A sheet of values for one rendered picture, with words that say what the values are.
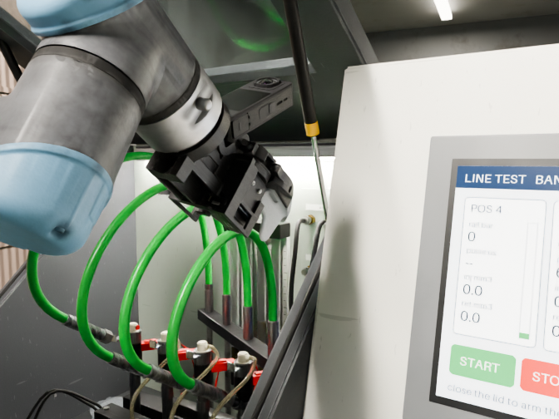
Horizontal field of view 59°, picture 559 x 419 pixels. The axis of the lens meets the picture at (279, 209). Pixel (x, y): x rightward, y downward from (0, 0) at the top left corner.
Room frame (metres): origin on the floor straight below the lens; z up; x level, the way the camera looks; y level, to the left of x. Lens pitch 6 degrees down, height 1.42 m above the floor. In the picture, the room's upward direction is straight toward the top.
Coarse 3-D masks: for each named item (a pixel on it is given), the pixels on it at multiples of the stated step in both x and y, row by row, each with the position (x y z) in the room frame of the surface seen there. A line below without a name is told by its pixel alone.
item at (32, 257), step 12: (132, 156) 0.83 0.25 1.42; (144, 156) 0.86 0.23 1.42; (204, 216) 0.98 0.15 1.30; (204, 228) 0.98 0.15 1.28; (204, 240) 0.99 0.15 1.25; (36, 264) 0.69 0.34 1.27; (36, 276) 0.69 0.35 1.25; (36, 288) 0.68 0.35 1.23; (36, 300) 0.69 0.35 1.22; (48, 312) 0.70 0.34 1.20; (60, 312) 0.72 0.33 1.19
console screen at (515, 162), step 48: (432, 144) 0.63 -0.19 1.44; (480, 144) 0.59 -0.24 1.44; (528, 144) 0.57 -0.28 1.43; (432, 192) 0.61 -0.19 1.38; (480, 192) 0.58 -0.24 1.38; (528, 192) 0.55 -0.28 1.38; (432, 240) 0.59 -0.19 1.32; (480, 240) 0.56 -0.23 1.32; (528, 240) 0.54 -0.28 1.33; (432, 288) 0.58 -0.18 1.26; (480, 288) 0.55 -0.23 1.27; (528, 288) 0.53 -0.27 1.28; (432, 336) 0.57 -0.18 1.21; (480, 336) 0.54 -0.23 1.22; (528, 336) 0.51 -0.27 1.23; (432, 384) 0.55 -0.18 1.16; (480, 384) 0.53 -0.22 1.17; (528, 384) 0.50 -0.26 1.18
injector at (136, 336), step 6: (132, 336) 0.82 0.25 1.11; (138, 336) 0.83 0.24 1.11; (132, 342) 0.82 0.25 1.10; (138, 342) 0.83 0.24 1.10; (138, 348) 0.82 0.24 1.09; (138, 354) 0.82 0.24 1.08; (132, 378) 0.82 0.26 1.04; (138, 378) 0.83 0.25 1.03; (132, 384) 0.82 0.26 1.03; (138, 384) 0.83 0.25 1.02; (132, 390) 0.82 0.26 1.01; (132, 396) 0.82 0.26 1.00; (138, 396) 0.83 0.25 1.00; (138, 402) 0.83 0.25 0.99; (138, 408) 0.83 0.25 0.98
